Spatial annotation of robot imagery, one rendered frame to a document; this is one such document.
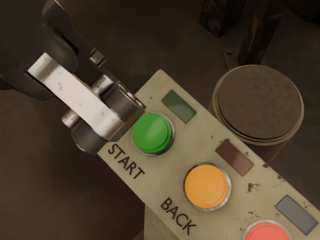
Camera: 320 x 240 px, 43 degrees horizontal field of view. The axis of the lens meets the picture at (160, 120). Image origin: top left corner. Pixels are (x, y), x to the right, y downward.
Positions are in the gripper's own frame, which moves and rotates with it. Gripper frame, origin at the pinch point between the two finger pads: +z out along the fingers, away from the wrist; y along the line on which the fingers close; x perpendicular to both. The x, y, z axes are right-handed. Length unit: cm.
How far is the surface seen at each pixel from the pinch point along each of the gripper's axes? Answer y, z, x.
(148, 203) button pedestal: -4.4, 12.8, 5.2
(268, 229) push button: -13.9, 11.7, -1.0
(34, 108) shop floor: 46, 70, 19
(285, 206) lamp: -13.7, 12.6, -3.6
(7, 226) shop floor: 25, 62, 41
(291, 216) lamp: -14.7, 12.6, -3.3
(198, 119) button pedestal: -2.2, 12.8, -4.2
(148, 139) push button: -0.3, 11.6, 0.7
